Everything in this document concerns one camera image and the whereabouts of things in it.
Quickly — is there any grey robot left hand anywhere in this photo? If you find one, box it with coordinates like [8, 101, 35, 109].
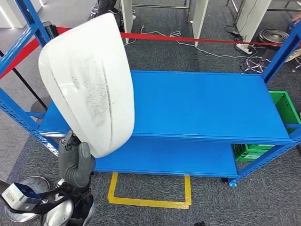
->
[58, 130, 96, 188]

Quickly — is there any white curved plastic part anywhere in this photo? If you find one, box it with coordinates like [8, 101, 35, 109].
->
[38, 12, 135, 159]

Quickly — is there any blue metal shelf rack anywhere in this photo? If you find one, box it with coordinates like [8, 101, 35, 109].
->
[0, 0, 301, 188]

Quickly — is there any black pole stanchion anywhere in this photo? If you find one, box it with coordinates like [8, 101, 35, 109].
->
[0, 49, 51, 114]

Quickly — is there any red barrier belt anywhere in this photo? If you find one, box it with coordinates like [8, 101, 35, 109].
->
[0, 39, 41, 80]
[55, 26, 301, 48]

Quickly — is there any belt barrier stanchion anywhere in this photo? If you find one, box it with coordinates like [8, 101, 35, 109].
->
[42, 21, 60, 40]

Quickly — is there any white panel-leg desk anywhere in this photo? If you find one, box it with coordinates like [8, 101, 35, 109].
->
[118, 0, 210, 48]
[236, 0, 301, 43]

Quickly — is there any person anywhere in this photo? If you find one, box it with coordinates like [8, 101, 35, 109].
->
[97, 0, 120, 16]
[285, 14, 301, 63]

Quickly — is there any green plastic crate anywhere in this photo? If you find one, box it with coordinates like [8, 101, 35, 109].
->
[232, 144, 275, 162]
[269, 91, 301, 133]

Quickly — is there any white power strip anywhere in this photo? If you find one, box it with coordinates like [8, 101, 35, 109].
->
[236, 43, 253, 55]

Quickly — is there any chrome stool star base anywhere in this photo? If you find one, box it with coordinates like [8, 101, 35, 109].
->
[242, 54, 271, 74]

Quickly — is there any dark round ribbed base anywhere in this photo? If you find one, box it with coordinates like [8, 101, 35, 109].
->
[257, 29, 289, 44]

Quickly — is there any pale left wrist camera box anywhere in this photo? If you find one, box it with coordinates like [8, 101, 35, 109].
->
[1, 182, 41, 207]

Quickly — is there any white floor cable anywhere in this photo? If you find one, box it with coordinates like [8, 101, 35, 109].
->
[123, 24, 250, 59]

